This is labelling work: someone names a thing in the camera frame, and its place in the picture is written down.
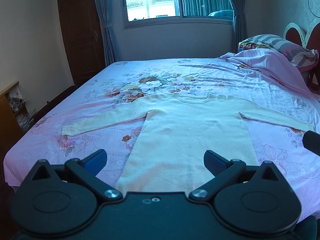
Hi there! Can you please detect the blue-grey curtain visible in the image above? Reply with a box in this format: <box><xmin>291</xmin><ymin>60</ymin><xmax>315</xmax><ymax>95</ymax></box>
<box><xmin>94</xmin><ymin>0</ymin><xmax>120</xmax><ymax>66</ymax></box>
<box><xmin>229</xmin><ymin>0</ymin><xmax>247</xmax><ymax>52</ymax></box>

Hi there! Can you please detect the wooden side cabinet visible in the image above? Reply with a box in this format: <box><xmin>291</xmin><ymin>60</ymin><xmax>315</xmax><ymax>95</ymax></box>
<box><xmin>0</xmin><ymin>81</ymin><xmax>28</xmax><ymax>157</ymax></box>

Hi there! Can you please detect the pink floral bed sheet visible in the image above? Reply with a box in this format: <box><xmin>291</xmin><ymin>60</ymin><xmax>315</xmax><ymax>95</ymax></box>
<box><xmin>4</xmin><ymin>58</ymin><xmax>319</xmax><ymax>218</ymax></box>

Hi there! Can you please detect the pink quilt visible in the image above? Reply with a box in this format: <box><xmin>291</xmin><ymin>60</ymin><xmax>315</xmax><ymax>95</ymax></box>
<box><xmin>220</xmin><ymin>49</ymin><xmax>319</xmax><ymax>101</ymax></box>

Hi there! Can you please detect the striped floral pillow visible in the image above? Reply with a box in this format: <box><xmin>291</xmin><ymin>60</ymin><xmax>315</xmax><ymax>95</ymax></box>
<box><xmin>238</xmin><ymin>34</ymin><xmax>319</xmax><ymax>73</ymax></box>

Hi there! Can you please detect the right blue-grey curtain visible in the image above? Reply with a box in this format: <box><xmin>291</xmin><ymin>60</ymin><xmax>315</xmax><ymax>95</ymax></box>
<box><xmin>229</xmin><ymin>0</ymin><xmax>247</xmax><ymax>52</ymax></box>

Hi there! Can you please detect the red white headboard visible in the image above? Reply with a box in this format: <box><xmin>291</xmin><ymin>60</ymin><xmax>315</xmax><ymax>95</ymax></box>
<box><xmin>283</xmin><ymin>18</ymin><xmax>319</xmax><ymax>95</ymax></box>

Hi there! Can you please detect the left blue-grey curtain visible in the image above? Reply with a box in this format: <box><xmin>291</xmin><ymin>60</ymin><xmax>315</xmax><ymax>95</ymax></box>
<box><xmin>94</xmin><ymin>0</ymin><xmax>120</xmax><ymax>66</ymax></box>

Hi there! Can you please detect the dark wooden door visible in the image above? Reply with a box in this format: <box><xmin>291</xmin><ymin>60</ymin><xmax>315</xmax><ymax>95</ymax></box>
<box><xmin>57</xmin><ymin>0</ymin><xmax>105</xmax><ymax>87</ymax></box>

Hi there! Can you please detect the cream knit sweater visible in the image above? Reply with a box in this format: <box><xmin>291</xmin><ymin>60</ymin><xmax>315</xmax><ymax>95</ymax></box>
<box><xmin>62</xmin><ymin>93</ymin><xmax>312</xmax><ymax>193</ymax></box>

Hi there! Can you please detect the window with frame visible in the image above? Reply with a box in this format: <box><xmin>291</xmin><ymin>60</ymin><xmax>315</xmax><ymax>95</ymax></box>
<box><xmin>122</xmin><ymin>0</ymin><xmax>233</xmax><ymax>28</ymax></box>

